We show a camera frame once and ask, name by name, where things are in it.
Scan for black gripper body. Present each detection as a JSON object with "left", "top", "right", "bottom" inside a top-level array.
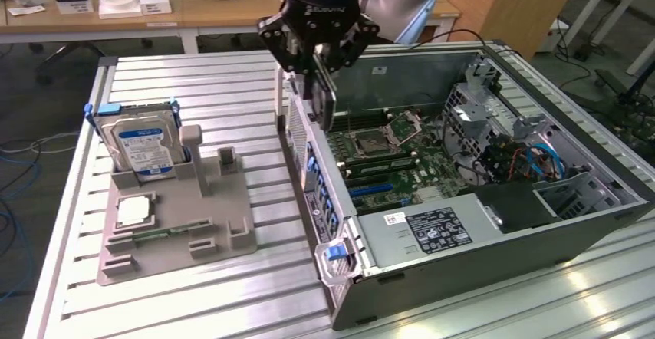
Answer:
[{"left": 279, "top": 0, "right": 367, "bottom": 49}]

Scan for wooden desk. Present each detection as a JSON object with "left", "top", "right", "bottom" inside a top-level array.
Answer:
[{"left": 0, "top": 0, "right": 463, "bottom": 45}]

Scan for small plain white box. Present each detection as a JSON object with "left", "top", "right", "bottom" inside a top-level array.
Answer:
[{"left": 139, "top": 0, "right": 174, "bottom": 15}]

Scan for metal socket cover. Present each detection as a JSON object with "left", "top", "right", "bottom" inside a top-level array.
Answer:
[{"left": 384, "top": 110, "right": 424, "bottom": 143}]

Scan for CPU socket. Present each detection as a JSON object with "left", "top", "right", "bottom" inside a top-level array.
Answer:
[{"left": 354, "top": 129, "right": 394, "bottom": 156}]

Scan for white box with round bowl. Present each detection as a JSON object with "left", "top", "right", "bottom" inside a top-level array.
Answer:
[{"left": 98, "top": 0, "right": 144, "bottom": 20}]

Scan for wooden cabinet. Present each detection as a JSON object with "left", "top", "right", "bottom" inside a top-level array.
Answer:
[{"left": 434, "top": 0, "right": 587, "bottom": 59}]

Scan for metal disk bay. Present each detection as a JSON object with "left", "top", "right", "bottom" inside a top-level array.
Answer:
[{"left": 442, "top": 83, "right": 514, "bottom": 183}]

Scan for white box with black label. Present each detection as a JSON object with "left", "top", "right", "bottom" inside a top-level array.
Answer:
[{"left": 51, "top": 0, "right": 96, "bottom": 15}]

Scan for white paper card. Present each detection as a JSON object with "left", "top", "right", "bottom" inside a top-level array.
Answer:
[{"left": 6, "top": 5, "right": 48, "bottom": 16}]

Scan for grey power supply unit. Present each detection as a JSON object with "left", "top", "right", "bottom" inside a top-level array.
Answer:
[{"left": 354, "top": 193, "right": 506, "bottom": 270}]

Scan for silver CPU chip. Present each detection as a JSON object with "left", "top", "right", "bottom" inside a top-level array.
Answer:
[{"left": 118, "top": 197, "right": 155, "bottom": 225}]

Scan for grey parts rack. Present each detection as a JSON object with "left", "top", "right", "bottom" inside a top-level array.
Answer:
[{"left": 96, "top": 123, "right": 259, "bottom": 287}]

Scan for open black PC case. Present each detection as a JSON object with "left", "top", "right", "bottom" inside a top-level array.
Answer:
[{"left": 275, "top": 39, "right": 655, "bottom": 332}]

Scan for black cable behind case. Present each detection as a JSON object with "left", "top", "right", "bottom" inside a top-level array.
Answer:
[{"left": 408, "top": 28, "right": 519, "bottom": 54}]

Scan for hard disk with blue bracket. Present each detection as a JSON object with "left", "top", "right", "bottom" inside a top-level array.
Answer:
[{"left": 83, "top": 98, "right": 187, "bottom": 182}]

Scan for orange wire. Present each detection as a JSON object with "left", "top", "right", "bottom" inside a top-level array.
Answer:
[{"left": 504, "top": 148, "right": 530, "bottom": 181}]

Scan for white table frame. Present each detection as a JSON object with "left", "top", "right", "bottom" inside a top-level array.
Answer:
[{"left": 556, "top": 0, "right": 655, "bottom": 76}]

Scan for blue wire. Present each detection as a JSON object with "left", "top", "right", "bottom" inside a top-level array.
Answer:
[{"left": 526, "top": 144, "right": 567, "bottom": 181}]

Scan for blue floor cable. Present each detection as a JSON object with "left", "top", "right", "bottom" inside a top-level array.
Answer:
[{"left": 0, "top": 134, "right": 43, "bottom": 302}]

